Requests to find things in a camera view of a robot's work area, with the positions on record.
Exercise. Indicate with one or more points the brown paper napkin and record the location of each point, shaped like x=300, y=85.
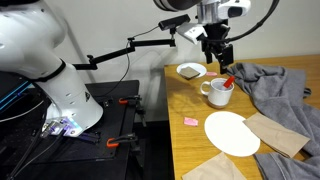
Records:
x=276, y=133

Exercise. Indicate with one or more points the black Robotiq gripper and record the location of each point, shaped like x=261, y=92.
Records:
x=217, y=33

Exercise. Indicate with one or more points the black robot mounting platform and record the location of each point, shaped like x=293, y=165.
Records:
x=110, y=126

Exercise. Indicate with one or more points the marker pen with red cap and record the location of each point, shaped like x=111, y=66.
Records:
x=228, y=82

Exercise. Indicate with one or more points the large white plate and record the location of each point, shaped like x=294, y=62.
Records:
x=231, y=133

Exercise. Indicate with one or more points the small white plate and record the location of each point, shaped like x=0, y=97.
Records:
x=196, y=67

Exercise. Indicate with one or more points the white paper sheet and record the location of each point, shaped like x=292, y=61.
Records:
x=216, y=168

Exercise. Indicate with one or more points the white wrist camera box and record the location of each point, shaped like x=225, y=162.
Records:
x=191, y=31

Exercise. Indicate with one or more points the pink sugar packet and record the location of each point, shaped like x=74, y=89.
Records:
x=211, y=73
x=190, y=121

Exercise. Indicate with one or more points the brown napkin on small plate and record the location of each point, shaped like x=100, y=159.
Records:
x=189, y=72

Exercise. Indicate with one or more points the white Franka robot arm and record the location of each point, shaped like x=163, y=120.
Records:
x=30, y=36

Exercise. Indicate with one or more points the orange and black clamp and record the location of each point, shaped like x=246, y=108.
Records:
x=124, y=100
x=111, y=143

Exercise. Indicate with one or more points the grey hoodie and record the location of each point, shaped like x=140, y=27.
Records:
x=283, y=93

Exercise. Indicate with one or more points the white mug cup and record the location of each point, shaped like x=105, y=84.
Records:
x=218, y=95

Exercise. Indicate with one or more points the black stereo camera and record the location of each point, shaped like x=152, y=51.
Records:
x=173, y=22

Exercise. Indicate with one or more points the black box with blue stripes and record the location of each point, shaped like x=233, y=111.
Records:
x=13, y=90

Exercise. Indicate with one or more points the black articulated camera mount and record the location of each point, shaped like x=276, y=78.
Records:
x=110, y=54

